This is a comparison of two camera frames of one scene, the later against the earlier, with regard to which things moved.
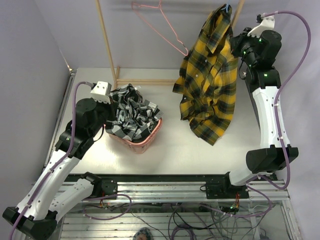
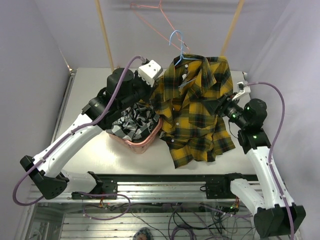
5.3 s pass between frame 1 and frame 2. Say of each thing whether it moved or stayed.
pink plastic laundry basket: stayed
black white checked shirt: stayed
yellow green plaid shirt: moved
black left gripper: moved
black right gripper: moved
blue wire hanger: moved
